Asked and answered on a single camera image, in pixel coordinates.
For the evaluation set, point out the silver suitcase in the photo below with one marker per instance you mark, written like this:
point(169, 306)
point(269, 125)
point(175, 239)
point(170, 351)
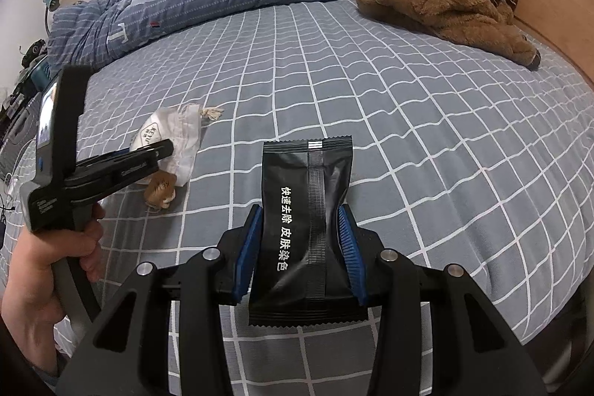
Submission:
point(18, 131)

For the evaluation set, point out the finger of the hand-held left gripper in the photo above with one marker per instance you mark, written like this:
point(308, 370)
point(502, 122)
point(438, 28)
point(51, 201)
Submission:
point(134, 155)
point(111, 180)

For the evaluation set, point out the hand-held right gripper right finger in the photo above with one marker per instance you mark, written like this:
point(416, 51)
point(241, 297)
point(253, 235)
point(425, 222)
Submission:
point(350, 247)

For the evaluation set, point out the blue desk lamp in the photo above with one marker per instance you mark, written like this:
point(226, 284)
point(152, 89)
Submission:
point(51, 1)

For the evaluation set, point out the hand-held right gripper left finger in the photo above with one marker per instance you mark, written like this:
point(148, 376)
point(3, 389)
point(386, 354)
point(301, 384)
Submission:
point(246, 247)

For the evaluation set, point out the teal suitcase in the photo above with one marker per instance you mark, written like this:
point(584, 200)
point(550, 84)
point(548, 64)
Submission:
point(39, 73)

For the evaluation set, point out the black foil packet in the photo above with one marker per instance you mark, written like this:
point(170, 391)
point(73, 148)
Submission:
point(301, 215)

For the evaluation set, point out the brown tag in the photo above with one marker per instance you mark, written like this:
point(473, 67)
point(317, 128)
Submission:
point(160, 192)

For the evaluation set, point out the person's left hand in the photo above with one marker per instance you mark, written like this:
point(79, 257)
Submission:
point(28, 284)

